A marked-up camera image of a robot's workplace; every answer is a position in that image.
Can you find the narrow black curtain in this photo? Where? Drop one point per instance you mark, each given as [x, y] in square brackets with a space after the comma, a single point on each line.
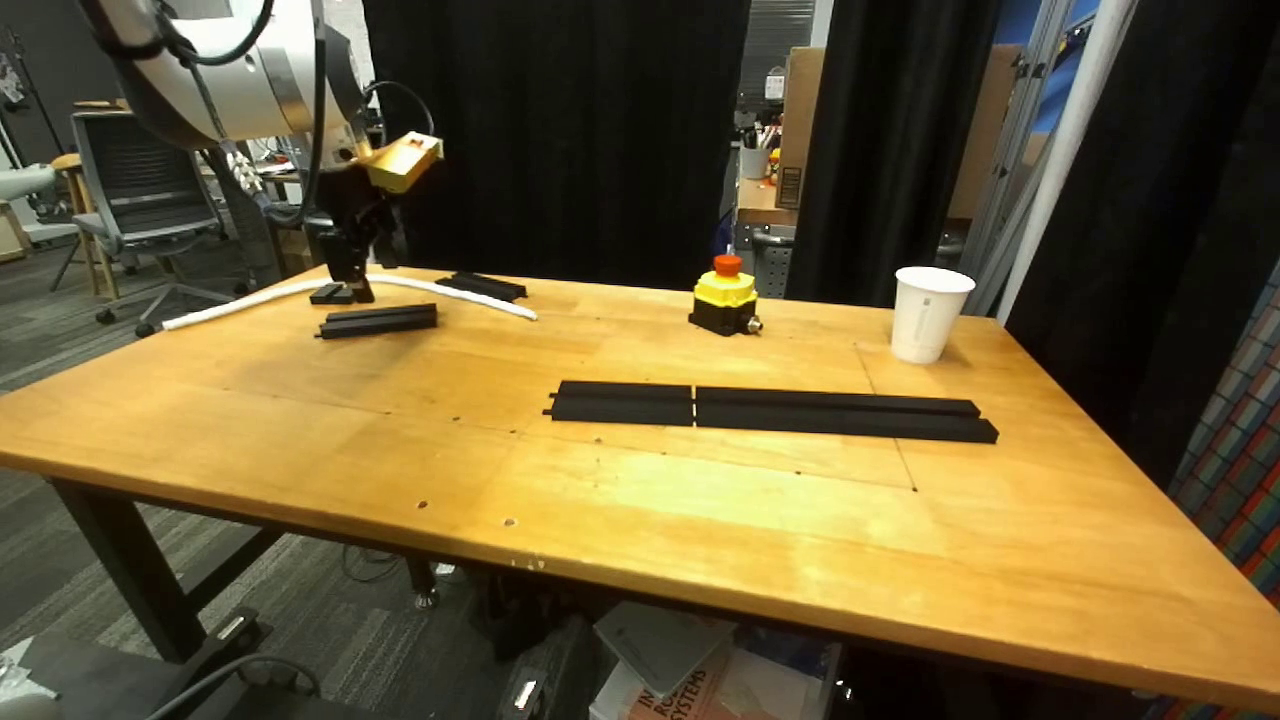
[894, 146]

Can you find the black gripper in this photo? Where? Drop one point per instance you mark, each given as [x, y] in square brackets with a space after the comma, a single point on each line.
[349, 215]

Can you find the white slanted pole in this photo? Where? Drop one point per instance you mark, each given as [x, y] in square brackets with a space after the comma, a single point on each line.
[1074, 134]

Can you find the brown cardboard box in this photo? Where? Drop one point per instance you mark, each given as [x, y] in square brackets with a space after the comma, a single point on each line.
[807, 93]

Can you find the grey flat box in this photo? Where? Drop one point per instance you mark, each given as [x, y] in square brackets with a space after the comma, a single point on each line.
[660, 645]

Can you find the black grooved track piece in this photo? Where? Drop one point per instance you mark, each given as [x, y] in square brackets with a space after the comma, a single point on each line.
[923, 416]
[621, 400]
[378, 320]
[483, 284]
[764, 409]

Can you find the yellow green wrist box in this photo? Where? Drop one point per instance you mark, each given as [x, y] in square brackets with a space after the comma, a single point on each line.
[405, 161]

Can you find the black bag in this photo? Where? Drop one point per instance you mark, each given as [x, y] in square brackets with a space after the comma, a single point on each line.
[562, 672]

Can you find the black seat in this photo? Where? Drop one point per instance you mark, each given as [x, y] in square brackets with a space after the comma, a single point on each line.
[107, 681]

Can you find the wide black curtain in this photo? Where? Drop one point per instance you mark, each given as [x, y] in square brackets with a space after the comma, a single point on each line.
[575, 134]

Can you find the yellow red emergency stop button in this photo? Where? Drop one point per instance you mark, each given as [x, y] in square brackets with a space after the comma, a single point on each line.
[724, 303]

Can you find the multicoloured patterned backdrop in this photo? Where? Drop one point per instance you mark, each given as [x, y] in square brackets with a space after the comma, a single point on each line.
[1246, 441]

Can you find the white curved plastic tube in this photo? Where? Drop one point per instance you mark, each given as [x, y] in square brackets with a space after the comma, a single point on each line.
[225, 304]

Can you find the black table leg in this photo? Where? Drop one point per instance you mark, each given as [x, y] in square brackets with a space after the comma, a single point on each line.
[127, 560]

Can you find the black curtain beside patterned backdrop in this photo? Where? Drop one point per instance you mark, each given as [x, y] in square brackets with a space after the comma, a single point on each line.
[1172, 201]

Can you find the grey office chair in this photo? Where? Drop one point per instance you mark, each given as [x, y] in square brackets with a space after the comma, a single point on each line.
[140, 201]

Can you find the white paper cup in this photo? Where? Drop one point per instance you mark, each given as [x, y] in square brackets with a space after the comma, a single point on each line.
[931, 318]

